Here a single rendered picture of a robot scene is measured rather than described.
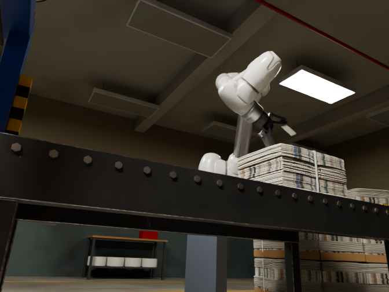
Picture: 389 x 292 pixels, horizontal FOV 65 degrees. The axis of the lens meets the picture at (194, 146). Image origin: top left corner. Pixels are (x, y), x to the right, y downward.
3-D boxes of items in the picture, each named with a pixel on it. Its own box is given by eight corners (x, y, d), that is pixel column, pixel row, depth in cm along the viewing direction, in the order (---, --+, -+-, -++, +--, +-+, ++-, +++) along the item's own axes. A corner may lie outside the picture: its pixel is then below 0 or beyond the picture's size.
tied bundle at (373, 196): (327, 227, 227) (324, 197, 235) (363, 230, 231) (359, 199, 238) (360, 223, 192) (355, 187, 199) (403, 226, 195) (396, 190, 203)
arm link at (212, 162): (197, 186, 217) (198, 156, 224) (222, 188, 217) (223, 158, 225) (198, 181, 201) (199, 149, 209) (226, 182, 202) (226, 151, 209)
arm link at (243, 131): (221, 175, 224) (252, 177, 224) (224, 188, 209) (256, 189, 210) (235, 69, 191) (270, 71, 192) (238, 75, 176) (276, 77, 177)
